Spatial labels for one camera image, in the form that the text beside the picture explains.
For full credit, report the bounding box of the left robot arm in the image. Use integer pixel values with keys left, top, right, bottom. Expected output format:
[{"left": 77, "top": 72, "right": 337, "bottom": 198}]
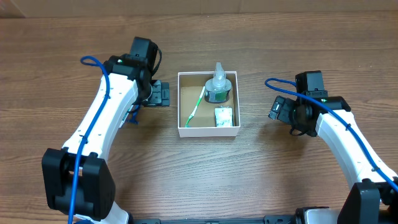
[{"left": 42, "top": 50, "right": 162, "bottom": 223}]

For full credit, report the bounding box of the green white soap packet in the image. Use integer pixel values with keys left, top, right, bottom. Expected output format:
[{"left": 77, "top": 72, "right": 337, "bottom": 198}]
[{"left": 215, "top": 107, "right": 233, "bottom": 128}]

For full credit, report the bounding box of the clear pump soap bottle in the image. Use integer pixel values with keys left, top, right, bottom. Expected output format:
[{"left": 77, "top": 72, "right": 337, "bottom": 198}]
[{"left": 205, "top": 62, "right": 232, "bottom": 103}]

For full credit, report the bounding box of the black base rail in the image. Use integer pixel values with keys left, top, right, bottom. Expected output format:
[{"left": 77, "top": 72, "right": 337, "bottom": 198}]
[{"left": 129, "top": 215, "right": 302, "bottom": 224}]

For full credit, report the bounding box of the white cardboard box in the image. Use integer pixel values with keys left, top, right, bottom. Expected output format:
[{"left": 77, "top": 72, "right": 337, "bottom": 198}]
[{"left": 177, "top": 71, "right": 241, "bottom": 138}]

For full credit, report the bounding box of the green white toothbrush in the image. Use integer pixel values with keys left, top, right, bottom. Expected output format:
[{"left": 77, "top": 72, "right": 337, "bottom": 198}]
[{"left": 184, "top": 86, "right": 206, "bottom": 128}]

